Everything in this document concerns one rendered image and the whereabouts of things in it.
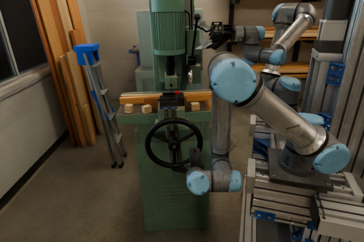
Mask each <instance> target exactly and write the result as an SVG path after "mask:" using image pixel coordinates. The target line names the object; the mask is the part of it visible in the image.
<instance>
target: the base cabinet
mask: <svg viewBox="0 0 364 242"><path fill-rule="evenodd" d="M197 143H198V141H186V142H181V143H180V146H181V154H182V160H183V161H185V160H187V159H188V158H189V157H190V148H196V147H197ZM151 150H152V152H153V154H154V155H155V156H156V157H157V158H158V159H160V160H162V161H164V162H169V158H168V149H167V143H151ZM210 150H211V140H207V141H203V148H202V150H201V153H200V160H201V164H203V165H204V169H203V170H204V171H210V157H209V156H210ZM136 154H137V160H138V170H139V179H140V188H141V198H142V207H143V213H144V222H145V231H146V232H150V231H165V230H179V229H188V228H202V227H208V222H209V192H206V193H205V194H203V195H195V194H193V193H191V192H190V190H189V188H188V186H187V184H186V173H181V172H176V171H173V170H171V169H170V168H165V167H161V166H159V165H157V164H156V163H154V162H153V161H152V160H151V159H150V158H149V156H148V155H147V153H146V150H145V144H136Z"/></svg>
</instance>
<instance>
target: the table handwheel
mask: <svg viewBox="0 0 364 242"><path fill-rule="evenodd" d="M171 123H178V124H182V125H185V126H187V127H189V128H190V129H192V130H193V132H192V133H190V134H189V135H187V136H185V137H183V138H181V139H178V138H177V137H176V135H175V134H174V131H170V133H171V137H170V139H169V140H168V139H166V138H163V137H161V136H159V135H156V134H155V131H156V130H157V129H159V128H160V127H162V126H164V125H167V124H171ZM194 135H196V137H197V141H198V143H197V148H199V149H200V153H201V151H202V148H203V137H202V134H201V132H200V130H199V129H198V127H197V126H196V125H194V124H193V123H192V122H190V121H188V120H185V119H182V118H178V117H172V118H167V119H163V120H161V121H159V122H157V123H156V124H154V125H153V126H152V127H151V128H150V130H149V131H148V133H147V135H146V138H145V150H146V153H147V155H148V156H149V158H150V159H151V160H152V161H153V162H154V163H156V164H157V165H159V166H161V167H165V168H181V167H184V165H185V164H187V163H190V158H188V159H187V160H185V161H182V162H177V163H176V151H177V150H179V148H180V143H181V142H183V141H184V140H186V139H188V138H190V137H192V136H194ZM152 137H155V138H157V139H160V140H162V141H164V142H166V143H168V148H169V150H171V151H173V163H169V162H164V161H162V160H160V159H158V158H157V157H156V156H155V155H154V154H153V152H152V150H151V138H152Z"/></svg>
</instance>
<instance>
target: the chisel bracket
mask: <svg viewBox="0 0 364 242"><path fill-rule="evenodd" d="M177 80H178V79H177V75H176V71H175V74H174V75H166V71H165V89H177V85H178V84H177ZM171 82H172V84H173V86H172V87H170V83H171Z"/></svg>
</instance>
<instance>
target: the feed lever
mask: <svg viewBox="0 0 364 242"><path fill-rule="evenodd" d="M200 18H201V15H200V14H199V13H195V14H194V19H195V20H196V21H195V26H194V35H193V45H192V54H191V56H188V57H187V64H188V65H189V66H194V65H196V56H194V47H195V42H196V34H197V26H198V20H200Z"/></svg>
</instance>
